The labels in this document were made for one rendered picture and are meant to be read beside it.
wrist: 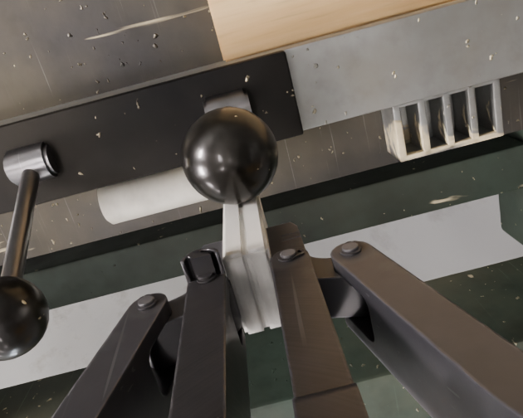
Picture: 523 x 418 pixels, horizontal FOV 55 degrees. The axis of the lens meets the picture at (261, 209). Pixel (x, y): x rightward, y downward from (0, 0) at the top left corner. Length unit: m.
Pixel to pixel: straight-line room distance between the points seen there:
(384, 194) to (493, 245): 1.62
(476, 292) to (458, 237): 1.64
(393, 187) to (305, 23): 0.17
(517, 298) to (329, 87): 0.25
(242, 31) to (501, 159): 0.25
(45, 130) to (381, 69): 0.20
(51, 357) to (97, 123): 3.28
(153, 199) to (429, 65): 0.19
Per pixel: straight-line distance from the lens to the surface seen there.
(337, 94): 0.32
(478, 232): 2.06
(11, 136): 0.33
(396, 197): 0.44
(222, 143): 0.18
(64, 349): 3.56
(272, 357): 0.44
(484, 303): 0.46
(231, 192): 0.19
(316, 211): 0.43
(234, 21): 0.33
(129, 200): 0.34
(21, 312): 0.24
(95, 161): 0.32
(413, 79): 0.33
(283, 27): 0.33
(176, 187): 0.33
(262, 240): 0.16
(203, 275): 0.16
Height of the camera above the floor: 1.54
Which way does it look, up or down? 30 degrees down
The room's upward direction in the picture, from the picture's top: 118 degrees counter-clockwise
